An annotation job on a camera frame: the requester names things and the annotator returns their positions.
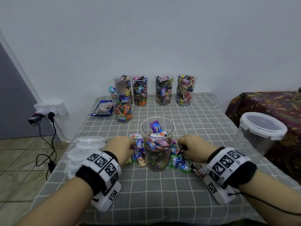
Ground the person's left hand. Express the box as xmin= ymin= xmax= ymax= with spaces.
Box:
xmin=103 ymin=135 xmax=136 ymax=165

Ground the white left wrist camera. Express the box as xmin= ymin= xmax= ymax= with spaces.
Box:
xmin=91 ymin=181 xmax=122 ymax=212

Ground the black power cable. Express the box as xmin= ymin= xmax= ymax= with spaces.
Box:
xmin=35 ymin=120 xmax=57 ymax=181

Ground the person's right hand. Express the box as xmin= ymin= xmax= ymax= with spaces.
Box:
xmin=178 ymin=134 xmax=221 ymax=163

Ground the white wall socket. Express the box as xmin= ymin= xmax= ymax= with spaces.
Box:
xmin=34 ymin=102 xmax=69 ymax=116

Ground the person's right forearm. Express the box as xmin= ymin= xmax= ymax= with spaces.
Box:
xmin=240 ymin=169 xmax=301 ymax=226

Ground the black marker-tagged left wristband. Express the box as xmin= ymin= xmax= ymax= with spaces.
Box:
xmin=75 ymin=150 xmax=122 ymax=196

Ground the dark patterned cloth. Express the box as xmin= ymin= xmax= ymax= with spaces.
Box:
xmin=226 ymin=91 xmax=301 ymax=179

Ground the black marker-tagged wristband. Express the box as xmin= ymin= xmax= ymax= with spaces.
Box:
xmin=204 ymin=147 xmax=258 ymax=189
xmin=75 ymin=150 xmax=122 ymax=196

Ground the small transparent plastic jar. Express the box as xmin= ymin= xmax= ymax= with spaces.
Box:
xmin=113 ymin=75 xmax=132 ymax=92
xmin=155 ymin=75 xmax=174 ymax=105
xmin=176 ymin=74 xmax=197 ymax=106

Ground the person's left forearm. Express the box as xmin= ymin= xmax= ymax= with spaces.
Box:
xmin=16 ymin=176 xmax=95 ymax=226

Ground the blue snack packet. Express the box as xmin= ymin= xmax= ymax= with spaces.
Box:
xmin=90 ymin=100 xmax=114 ymax=117

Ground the pile of colourful candies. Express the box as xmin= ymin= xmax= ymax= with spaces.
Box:
xmin=124 ymin=133 xmax=208 ymax=177

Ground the black power plug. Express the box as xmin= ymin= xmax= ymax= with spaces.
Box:
xmin=28 ymin=113 xmax=56 ymax=125

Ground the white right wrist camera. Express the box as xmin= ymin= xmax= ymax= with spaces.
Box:
xmin=202 ymin=174 xmax=236 ymax=205

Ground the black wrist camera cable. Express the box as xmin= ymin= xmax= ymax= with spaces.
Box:
xmin=230 ymin=190 xmax=301 ymax=216

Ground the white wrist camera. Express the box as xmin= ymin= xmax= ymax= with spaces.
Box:
xmin=91 ymin=181 xmax=122 ymax=212
xmin=202 ymin=174 xmax=236 ymax=205

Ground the tall transparent plastic jar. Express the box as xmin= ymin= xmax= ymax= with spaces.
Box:
xmin=132 ymin=75 xmax=149 ymax=106

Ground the black marker-tagged right wristband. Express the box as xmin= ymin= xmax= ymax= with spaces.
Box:
xmin=204 ymin=147 xmax=258 ymax=189

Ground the grey door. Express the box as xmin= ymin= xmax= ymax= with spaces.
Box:
xmin=0 ymin=42 xmax=38 ymax=139

